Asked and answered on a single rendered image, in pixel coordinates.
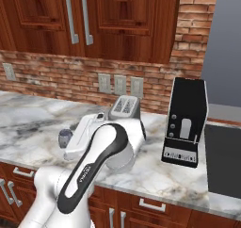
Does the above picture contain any silver toaster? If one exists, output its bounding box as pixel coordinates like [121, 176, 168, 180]
[107, 94, 141, 122]

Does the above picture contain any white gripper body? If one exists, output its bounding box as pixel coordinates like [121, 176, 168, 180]
[63, 113, 102, 162]

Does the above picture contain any wooden base cupboard door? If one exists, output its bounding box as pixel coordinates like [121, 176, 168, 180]
[0, 174, 11, 222]
[88, 203, 119, 228]
[117, 206, 190, 228]
[7, 176, 40, 224]

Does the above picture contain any grey wall outlet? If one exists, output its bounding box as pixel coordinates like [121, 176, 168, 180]
[97, 73, 112, 95]
[129, 76, 145, 99]
[2, 62, 17, 82]
[113, 74, 128, 96]

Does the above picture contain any wooden wall cupboard door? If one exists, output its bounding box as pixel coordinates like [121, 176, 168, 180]
[77, 0, 183, 65]
[0, 0, 81, 57]

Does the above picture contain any silver drawer handle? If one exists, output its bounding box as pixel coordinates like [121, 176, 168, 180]
[12, 166, 36, 179]
[138, 197, 167, 213]

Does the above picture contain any black coffee machine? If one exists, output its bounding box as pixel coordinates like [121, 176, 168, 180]
[161, 76, 210, 170]

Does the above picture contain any wooden drawer front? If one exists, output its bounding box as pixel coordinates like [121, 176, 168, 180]
[129, 193, 190, 220]
[92, 185, 133, 208]
[0, 161, 38, 185]

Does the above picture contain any silver wall cupboard handle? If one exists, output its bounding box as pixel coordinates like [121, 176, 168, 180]
[80, 0, 94, 46]
[63, 0, 80, 45]

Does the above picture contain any silver base cupboard handle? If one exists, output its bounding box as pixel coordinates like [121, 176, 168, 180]
[108, 207, 116, 228]
[7, 180, 24, 208]
[120, 210, 127, 228]
[0, 178, 14, 205]

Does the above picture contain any clear wine glass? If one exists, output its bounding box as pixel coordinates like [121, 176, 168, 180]
[57, 128, 75, 150]

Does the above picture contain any black hob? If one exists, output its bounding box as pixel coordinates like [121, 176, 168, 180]
[203, 123, 241, 200]

